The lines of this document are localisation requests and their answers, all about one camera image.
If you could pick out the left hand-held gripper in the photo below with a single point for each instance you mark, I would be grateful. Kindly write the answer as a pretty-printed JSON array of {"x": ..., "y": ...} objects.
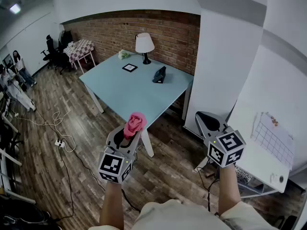
[{"x": 112, "y": 165}]

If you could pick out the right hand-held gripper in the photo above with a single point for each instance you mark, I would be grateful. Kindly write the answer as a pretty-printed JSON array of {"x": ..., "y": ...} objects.
[{"x": 226, "y": 150}]

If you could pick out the pink cloth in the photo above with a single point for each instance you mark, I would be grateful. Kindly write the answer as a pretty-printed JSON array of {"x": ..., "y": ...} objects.
[{"x": 134, "y": 126}]

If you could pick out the person's left forearm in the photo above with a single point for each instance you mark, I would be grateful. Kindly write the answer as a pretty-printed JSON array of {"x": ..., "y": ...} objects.
[{"x": 112, "y": 205}]

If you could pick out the person's right forearm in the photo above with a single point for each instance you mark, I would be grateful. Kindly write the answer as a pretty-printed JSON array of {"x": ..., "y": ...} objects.
[{"x": 229, "y": 190}]

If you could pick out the checkered cloth table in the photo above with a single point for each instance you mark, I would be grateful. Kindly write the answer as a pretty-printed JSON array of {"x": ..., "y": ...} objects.
[{"x": 80, "y": 48}]

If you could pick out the light blue table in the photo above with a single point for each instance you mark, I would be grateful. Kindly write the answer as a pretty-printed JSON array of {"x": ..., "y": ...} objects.
[{"x": 124, "y": 92}]

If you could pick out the white flower bunch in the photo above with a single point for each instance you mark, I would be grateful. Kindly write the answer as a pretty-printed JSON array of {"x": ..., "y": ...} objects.
[{"x": 123, "y": 54}]

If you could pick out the person's cream shirt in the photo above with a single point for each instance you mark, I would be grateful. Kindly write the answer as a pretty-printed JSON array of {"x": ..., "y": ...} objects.
[{"x": 180, "y": 217}]

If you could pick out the white shade table lamp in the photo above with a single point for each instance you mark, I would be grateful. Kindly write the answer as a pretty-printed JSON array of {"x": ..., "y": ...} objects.
[{"x": 144, "y": 43}]

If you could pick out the black office chair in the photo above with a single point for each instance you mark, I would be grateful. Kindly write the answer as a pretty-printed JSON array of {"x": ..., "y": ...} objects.
[{"x": 50, "y": 51}]

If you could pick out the white metal rack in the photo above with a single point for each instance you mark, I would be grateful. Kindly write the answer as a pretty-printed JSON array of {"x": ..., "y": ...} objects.
[{"x": 7, "y": 152}]

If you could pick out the black backpack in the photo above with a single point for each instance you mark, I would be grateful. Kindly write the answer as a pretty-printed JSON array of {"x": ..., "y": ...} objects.
[{"x": 66, "y": 37}]

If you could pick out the black swivel chair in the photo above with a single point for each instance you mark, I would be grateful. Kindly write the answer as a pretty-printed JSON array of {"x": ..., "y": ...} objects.
[{"x": 21, "y": 214}]

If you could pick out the ceiling light panel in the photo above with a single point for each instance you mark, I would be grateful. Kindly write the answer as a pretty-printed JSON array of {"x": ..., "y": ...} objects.
[{"x": 15, "y": 8}]

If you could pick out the black picture frame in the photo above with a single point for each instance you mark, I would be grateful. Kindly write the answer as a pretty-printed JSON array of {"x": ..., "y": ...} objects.
[{"x": 129, "y": 67}]

